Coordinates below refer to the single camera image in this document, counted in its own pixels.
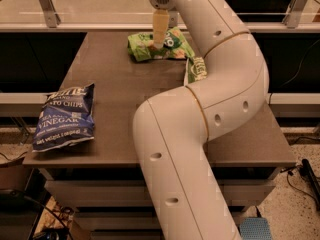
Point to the blue kettle chip bag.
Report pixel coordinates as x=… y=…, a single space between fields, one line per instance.
x=65 y=119

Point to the right metal railing post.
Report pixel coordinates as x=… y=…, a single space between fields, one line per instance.
x=294 y=13

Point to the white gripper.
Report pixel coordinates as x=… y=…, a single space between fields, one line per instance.
x=162 y=0

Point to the left metal railing post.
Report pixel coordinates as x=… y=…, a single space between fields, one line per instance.
x=51 y=17

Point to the blue perforated box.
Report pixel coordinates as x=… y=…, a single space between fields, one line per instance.
x=255 y=229

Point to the grey drawer cabinet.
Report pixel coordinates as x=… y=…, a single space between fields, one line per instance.
x=102 y=179

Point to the dark green chip bag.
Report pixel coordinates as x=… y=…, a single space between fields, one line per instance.
x=195 y=70

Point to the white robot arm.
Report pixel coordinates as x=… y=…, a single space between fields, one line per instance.
x=171 y=128

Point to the light green rice chip bag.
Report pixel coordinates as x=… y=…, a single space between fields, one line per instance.
x=175 y=46

